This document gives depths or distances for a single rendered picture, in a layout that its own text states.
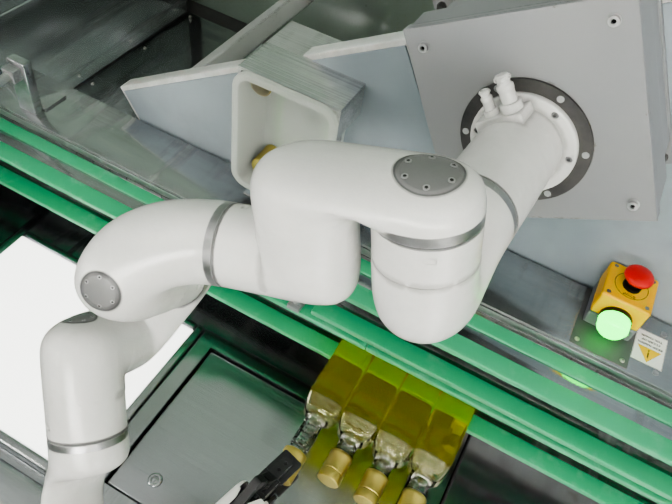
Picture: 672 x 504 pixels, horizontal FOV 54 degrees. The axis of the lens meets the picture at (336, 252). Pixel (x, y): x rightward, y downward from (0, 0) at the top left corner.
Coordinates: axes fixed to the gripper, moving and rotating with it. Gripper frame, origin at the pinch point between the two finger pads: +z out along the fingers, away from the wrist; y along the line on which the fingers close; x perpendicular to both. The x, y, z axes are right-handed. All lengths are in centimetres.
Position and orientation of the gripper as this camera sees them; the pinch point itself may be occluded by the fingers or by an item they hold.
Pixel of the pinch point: (282, 473)
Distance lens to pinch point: 96.7
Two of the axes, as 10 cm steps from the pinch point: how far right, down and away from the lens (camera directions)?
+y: 1.3, -6.4, -7.6
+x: -7.3, -5.8, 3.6
